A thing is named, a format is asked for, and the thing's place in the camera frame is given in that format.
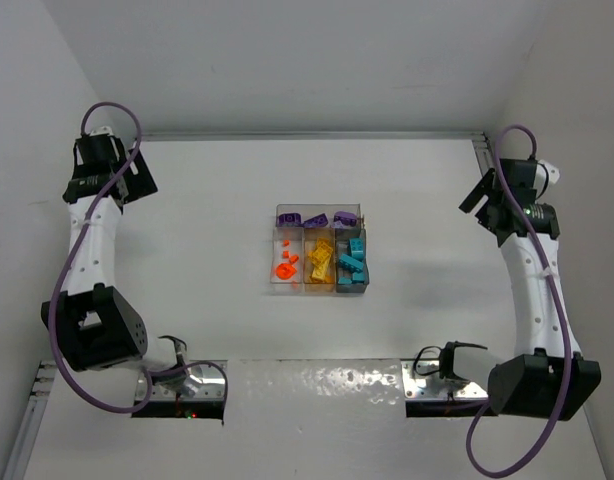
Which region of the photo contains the purple printed lego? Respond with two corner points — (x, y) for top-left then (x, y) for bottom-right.
(276, 212), (303, 228)

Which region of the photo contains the orange lego cluster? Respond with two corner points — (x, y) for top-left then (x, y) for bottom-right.
(275, 262), (297, 280)

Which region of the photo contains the long yellow lego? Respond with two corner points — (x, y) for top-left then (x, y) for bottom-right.
(310, 263), (333, 284)

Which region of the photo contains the lilac printed lego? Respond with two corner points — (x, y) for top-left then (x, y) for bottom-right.
(332, 211), (358, 229)

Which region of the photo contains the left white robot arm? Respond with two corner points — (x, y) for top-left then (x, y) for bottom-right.
(56, 127), (184, 372)

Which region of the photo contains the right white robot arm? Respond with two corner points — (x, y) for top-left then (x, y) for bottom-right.
(439, 158), (573, 419)

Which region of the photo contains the grey plastic container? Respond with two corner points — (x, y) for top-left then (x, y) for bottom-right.
(335, 228), (370, 295)

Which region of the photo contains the clear front-left container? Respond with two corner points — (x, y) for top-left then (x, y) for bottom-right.
(269, 227), (304, 294)

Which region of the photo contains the clear rear container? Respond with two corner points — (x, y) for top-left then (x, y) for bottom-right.
(275, 203), (365, 235)

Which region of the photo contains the amber plastic container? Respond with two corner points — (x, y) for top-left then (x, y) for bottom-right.
(303, 228), (336, 293)

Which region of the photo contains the white front cover panel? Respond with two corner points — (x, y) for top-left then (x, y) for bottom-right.
(22, 355), (608, 480)

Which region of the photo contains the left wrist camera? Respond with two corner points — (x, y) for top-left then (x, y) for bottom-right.
(89, 126), (114, 136)

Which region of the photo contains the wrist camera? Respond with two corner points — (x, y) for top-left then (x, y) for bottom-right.
(89, 126), (114, 136)
(534, 159), (561, 198)

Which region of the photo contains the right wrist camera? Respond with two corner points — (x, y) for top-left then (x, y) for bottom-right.
(534, 159), (561, 198)

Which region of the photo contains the rear aluminium rail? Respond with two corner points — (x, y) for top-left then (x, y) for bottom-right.
(144, 131), (487, 142)

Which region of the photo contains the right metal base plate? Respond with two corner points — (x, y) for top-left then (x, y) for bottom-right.
(401, 359), (487, 403)

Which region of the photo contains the metal base plate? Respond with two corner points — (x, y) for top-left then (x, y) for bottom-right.
(401, 359), (487, 403)
(150, 361), (227, 404)

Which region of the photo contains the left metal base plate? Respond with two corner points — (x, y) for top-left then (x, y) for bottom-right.
(150, 361), (227, 404)

